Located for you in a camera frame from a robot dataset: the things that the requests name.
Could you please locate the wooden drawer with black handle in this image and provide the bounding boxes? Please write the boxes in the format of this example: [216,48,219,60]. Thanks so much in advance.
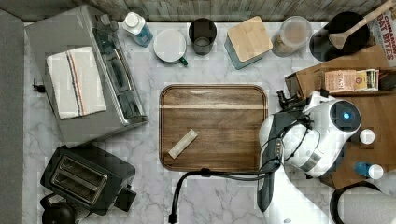
[277,66,396,110]

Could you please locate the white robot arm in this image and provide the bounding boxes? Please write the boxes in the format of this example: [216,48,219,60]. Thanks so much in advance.
[257,91,361,224]

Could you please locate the wooden drawer cabinet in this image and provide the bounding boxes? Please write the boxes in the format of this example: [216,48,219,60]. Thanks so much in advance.
[284,44,396,190]

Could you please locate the small wooden block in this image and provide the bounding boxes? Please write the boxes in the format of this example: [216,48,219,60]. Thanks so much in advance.
[168,130,198,159]

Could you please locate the wooden cutting board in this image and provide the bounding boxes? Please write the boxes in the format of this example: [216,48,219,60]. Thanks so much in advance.
[159,84,268,172]

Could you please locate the dark grey cup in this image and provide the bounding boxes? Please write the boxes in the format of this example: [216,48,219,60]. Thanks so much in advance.
[189,18,217,55]

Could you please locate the teal box with wooden lid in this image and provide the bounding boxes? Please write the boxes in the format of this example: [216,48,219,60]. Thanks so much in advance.
[224,16,273,70]

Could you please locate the blue soap bottle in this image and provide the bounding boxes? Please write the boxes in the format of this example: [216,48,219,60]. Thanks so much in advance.
[122,12,153,48]

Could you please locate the silver toaster oven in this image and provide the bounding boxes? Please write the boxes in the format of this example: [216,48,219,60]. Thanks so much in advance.
[26,5,148,147]

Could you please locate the clear plastic jar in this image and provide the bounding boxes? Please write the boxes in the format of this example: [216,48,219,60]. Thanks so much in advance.
[272,16,312,57]

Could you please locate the black two-slot toaster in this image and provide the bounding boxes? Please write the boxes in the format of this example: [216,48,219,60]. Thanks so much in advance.
[40,145,136,216]

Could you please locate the white striped dish towel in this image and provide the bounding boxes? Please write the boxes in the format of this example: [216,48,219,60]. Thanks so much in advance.
[47,47,106,119]

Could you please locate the Stash tea box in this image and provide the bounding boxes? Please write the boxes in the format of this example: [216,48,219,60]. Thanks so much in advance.
[322,70,356,93]

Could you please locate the wooden spoon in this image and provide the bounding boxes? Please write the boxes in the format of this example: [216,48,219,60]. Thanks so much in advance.
[329,0,396,49]

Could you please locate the black utensil holder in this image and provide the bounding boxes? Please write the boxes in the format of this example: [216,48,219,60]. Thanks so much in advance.
[309,11,371,62]

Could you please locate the blue bottle with white cap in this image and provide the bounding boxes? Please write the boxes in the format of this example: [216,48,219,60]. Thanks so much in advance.
[354,161,384,179]

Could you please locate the paper towel roll holder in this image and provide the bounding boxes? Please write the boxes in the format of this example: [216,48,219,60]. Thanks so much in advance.
[330,181,396,224]

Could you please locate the cinnamon oat bites box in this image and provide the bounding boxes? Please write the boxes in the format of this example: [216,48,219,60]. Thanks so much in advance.
[369,7,396,67]

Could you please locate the white mug with green handle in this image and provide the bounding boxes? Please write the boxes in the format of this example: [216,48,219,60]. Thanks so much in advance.
[153,29,189,66]

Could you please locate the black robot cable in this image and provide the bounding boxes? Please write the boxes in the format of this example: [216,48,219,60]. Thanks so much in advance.
[167,122,309,224]

